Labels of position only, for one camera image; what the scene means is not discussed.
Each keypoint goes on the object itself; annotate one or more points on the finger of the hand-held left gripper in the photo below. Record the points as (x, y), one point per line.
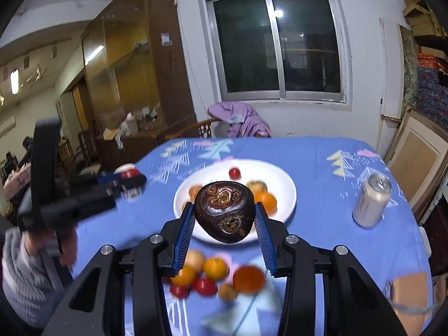
(101, 178)
(129, 183)

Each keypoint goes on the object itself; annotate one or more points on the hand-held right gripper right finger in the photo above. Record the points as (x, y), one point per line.
(265, 241)

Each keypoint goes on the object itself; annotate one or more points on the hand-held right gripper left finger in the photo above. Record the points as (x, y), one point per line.
(183, 238)

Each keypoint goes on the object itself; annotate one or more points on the orange mandarin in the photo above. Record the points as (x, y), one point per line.
(267, 203)
(249, 279)

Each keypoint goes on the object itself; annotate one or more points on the striped pepino melon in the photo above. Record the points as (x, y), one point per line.
(194, 192)

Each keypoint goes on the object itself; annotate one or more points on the yellow speckled passionfruit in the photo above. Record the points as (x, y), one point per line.
(257, 185)

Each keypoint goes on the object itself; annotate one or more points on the white plate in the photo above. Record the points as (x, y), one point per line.
(280, 182)

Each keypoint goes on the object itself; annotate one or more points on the small tan longan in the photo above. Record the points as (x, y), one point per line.
(227, 292)

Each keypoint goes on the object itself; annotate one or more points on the person's left forearm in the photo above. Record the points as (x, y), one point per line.
(24, 287)

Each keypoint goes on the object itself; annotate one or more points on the person's left hand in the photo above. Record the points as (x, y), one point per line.
(68, 245)

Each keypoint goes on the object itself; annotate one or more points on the white paper cup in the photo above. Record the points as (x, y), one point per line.
(134, 193)

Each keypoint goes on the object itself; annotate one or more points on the pale yellow pear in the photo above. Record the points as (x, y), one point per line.
(195, 260)

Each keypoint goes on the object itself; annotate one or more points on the dark wooden chair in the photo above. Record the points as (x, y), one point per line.
(87, 147)

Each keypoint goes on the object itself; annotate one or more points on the orange yellow tomato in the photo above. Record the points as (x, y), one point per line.
(216, 268)

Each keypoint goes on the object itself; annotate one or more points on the white crumpled cloth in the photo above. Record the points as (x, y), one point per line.
(120, 136)

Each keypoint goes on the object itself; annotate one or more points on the brown paper sheet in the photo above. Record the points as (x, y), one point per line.
(110, 133)

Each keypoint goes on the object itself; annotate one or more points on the wooden armchair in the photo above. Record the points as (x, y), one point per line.
(185, 128)

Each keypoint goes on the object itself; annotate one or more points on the blue printed tablecloth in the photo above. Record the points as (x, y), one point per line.
(315, 168)

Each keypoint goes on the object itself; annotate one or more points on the wooden glass display cabinet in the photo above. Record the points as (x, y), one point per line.
(140, 77)

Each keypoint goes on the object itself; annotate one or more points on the white drink can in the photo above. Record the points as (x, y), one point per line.
(371, 203)

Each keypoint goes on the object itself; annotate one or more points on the purple jacket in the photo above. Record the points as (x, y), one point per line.
(241, 119)

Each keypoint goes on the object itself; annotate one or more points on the framed picture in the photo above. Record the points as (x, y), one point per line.
(416, 157)

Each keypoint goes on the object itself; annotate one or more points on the sliding glass window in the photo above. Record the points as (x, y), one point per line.
(276, 42)

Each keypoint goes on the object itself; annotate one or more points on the white leaning board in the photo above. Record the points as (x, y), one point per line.
(390, 70)

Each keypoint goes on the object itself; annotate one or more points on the green painted canvas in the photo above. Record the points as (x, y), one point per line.
(408, 70)

